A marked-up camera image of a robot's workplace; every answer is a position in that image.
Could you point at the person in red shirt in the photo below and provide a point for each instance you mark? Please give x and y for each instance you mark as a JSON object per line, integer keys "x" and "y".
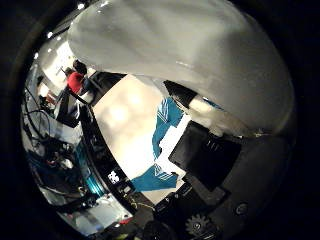
{"x": 76, "y": 81}

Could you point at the teal cloth with white stripes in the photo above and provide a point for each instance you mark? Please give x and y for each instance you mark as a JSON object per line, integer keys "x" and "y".
{"x": 166, "y": 123}

